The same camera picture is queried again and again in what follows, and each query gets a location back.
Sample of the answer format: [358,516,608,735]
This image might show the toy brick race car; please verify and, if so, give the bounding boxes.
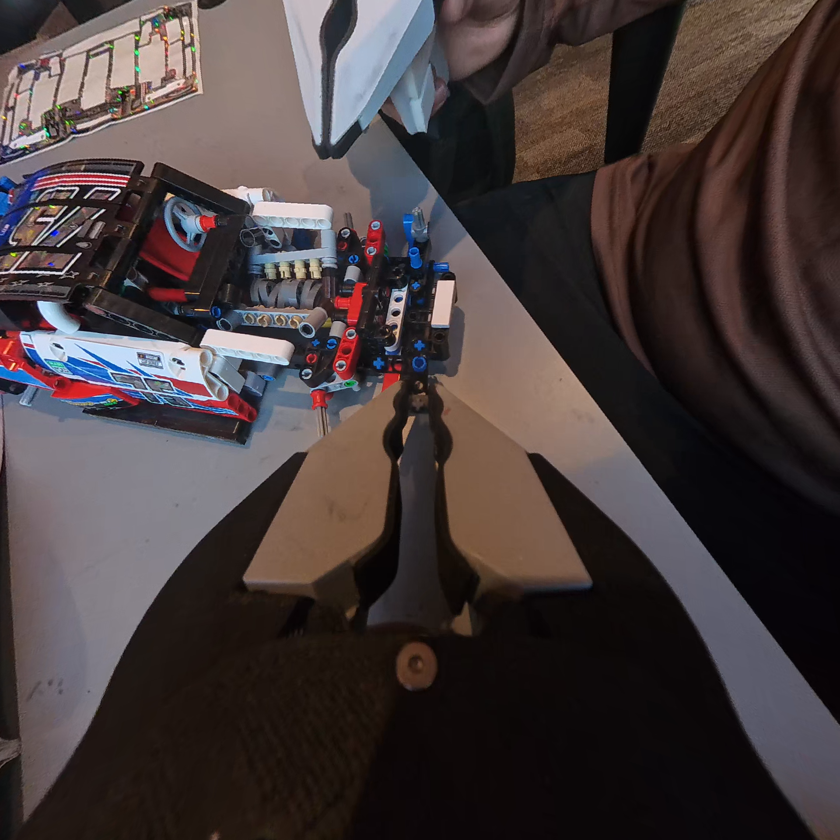
[0,157,460,447]

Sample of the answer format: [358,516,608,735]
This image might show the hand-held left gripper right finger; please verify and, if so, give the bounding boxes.
[430,384,593,621]

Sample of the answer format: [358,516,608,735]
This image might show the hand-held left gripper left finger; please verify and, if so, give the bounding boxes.
[243,384,404,624]

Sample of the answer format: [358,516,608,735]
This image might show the person's brown shirt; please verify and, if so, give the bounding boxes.
[591,0,840,519]

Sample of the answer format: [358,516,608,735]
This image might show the holographic sticker sheet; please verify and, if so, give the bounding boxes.
[0,0,201,165]

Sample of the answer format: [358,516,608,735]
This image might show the black furniture leg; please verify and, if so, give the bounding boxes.
[604,0,686,165]

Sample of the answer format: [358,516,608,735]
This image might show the person's right forearm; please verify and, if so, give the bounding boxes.
[453,0,686,106]

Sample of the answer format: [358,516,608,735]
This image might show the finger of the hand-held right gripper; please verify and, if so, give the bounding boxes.
[328,0,450,151]
[282,0,358,160]

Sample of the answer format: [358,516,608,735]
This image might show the person's black pants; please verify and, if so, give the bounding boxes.
[453,171,840,723]

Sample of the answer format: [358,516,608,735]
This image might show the person's right hand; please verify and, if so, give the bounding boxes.
[432,0,526,111]

